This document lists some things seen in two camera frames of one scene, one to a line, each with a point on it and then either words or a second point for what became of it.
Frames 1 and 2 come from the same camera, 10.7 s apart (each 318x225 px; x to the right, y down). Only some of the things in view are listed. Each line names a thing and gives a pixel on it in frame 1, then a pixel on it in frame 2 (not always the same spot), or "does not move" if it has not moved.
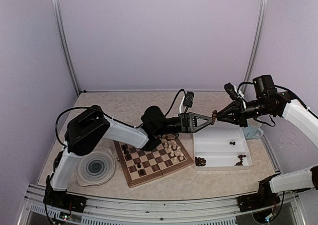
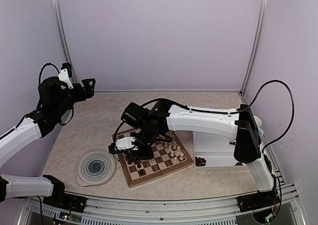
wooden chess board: (140, 165) does not move
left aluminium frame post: (62, 34) does not move
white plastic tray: (220, 144) does not move
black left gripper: (185, 121) to (89, 91)
